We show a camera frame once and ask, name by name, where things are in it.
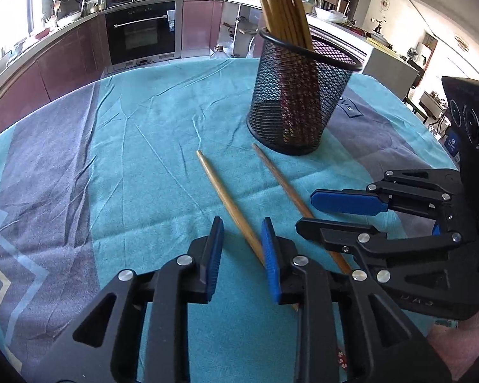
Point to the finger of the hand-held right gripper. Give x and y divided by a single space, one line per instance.
343 235
347 202

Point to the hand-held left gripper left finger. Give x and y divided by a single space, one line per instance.
213 259

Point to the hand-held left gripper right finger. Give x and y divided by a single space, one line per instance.
269 263

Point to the wooden chopstick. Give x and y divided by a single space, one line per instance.
227 203
279 179

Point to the black mesh utensil holder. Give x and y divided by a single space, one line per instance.
271 99

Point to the bunch of wooden chopsticks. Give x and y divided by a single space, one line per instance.
279 8

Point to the person's right forearm pink sleeve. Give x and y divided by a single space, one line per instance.
463 347

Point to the teal and grey tablecloth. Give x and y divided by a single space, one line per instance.
143 147

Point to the white kitchen island counter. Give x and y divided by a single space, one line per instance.
387 68

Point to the pink base cabinets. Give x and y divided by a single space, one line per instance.
199 24
56 64

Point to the built-in black oven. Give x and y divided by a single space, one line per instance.
135 36

